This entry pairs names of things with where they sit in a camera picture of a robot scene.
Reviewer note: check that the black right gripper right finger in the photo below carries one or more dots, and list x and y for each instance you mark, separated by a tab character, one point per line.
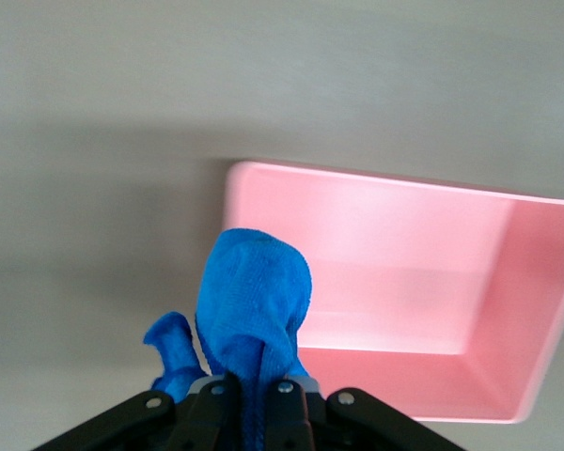
305	423

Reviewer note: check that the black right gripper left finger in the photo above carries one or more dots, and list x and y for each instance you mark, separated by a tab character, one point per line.
197	423

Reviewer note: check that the blue cloth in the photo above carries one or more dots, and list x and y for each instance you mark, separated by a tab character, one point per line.
254	291

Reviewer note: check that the pink plastic bin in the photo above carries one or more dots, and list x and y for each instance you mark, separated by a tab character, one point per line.
404	235

